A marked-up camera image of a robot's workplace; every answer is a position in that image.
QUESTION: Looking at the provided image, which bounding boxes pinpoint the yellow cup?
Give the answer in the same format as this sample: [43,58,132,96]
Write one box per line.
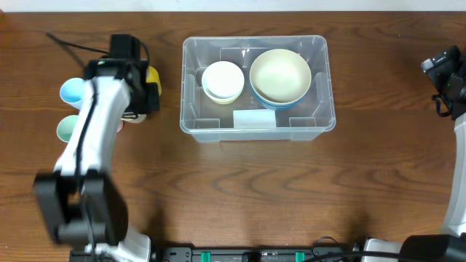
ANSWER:
[146,66,162,95]

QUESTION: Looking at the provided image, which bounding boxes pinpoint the white bowl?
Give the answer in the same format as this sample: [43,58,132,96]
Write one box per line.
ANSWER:
[201,61,245,98]

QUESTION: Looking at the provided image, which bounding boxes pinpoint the yellow bowl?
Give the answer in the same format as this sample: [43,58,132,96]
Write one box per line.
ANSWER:
[209,97,237,105]

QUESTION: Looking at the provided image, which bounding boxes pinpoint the large beige bowl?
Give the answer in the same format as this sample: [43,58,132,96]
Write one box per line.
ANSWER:
[249,49,312,103]

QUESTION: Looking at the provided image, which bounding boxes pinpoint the dark blue bowl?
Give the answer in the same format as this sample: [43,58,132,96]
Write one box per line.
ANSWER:
[251,87,306,111]

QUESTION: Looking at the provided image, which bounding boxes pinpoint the cream white cup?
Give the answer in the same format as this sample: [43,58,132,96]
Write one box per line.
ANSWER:
[121,112,147,124]

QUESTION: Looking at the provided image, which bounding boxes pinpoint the grey bowl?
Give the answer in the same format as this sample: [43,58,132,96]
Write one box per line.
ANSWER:
[203,87,243,105]

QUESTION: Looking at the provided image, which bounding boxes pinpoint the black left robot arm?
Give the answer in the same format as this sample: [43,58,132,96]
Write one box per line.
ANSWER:
[33,34,161,261]

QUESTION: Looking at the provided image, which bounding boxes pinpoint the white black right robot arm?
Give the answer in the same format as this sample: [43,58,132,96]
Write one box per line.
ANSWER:
[354,46,465,262]

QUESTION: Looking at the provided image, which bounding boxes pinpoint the light blue cup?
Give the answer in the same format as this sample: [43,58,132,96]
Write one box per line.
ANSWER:
[60,78,86,110]

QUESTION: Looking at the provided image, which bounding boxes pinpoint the pink cup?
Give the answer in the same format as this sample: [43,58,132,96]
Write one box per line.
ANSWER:
[116,120,124,133]

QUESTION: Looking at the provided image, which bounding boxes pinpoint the mint green cup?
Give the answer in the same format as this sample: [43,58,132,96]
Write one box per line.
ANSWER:
[56,115,79,143]

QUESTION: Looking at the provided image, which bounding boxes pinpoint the clear plastic storage bin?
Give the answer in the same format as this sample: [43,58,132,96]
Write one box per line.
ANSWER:
[180,35,336,143]

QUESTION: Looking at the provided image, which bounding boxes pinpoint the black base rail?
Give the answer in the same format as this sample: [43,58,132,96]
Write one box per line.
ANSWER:
[69,244,352,262]

